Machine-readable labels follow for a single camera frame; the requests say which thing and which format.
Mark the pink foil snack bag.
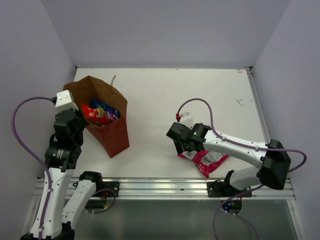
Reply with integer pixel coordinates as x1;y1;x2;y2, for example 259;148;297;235
177;150;229;179

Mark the red snack packet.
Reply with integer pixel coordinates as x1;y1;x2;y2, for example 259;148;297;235
81;103;112;126

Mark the blue Burts crisps bag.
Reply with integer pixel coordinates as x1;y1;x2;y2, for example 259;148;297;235
90;98;114;112

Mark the purple candy packet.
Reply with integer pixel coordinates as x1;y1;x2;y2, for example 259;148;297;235
105;107;121;121

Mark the red paper bag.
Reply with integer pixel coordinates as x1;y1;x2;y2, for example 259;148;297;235
63;75;130;158

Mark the tan kettle chips bag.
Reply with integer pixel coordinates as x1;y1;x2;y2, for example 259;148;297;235
87;120;102;129

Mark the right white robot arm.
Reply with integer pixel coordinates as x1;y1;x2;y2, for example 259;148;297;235
166;122;291;197

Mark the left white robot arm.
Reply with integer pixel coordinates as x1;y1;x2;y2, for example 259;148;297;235
21;108;104;240

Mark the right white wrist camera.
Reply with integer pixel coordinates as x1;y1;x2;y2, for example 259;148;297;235
175;112;194;129

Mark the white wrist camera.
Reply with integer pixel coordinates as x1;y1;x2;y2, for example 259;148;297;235
55;90;78;112
175;112;194;129

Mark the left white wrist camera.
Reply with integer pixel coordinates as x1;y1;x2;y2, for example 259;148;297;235
55;90;78;112

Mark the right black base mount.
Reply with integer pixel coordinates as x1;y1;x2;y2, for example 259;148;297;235
206;180;252;198

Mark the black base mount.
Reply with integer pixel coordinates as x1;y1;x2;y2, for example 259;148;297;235
206;180;252;198
95;181;120;198

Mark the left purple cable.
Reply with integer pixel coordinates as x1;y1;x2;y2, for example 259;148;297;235
11;96;56;240

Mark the aluminium front rail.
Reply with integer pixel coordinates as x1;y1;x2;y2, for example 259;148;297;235
32;176;296;201

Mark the aluminium rail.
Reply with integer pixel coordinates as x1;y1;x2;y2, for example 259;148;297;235
32;176;296;201
244;66;282;179

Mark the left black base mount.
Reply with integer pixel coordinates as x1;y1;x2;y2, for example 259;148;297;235
95;181;120;198

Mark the aluminium right side rail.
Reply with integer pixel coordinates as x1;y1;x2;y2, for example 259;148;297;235
244;66;282;179

